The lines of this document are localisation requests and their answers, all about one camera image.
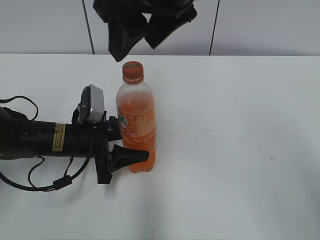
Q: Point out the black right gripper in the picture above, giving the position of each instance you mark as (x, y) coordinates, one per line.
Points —
(127, 25)

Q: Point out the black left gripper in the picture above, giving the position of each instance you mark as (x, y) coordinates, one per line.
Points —
(91, 140)

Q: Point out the orange soda plastic bottle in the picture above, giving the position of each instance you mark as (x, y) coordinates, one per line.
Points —
(135, 103)

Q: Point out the orange bottle cap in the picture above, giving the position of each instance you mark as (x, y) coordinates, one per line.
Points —
(132, 70)

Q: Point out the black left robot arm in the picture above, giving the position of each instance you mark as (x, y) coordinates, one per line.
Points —
(22, 138)

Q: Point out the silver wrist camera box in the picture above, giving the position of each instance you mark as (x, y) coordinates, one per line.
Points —
(91, 107)

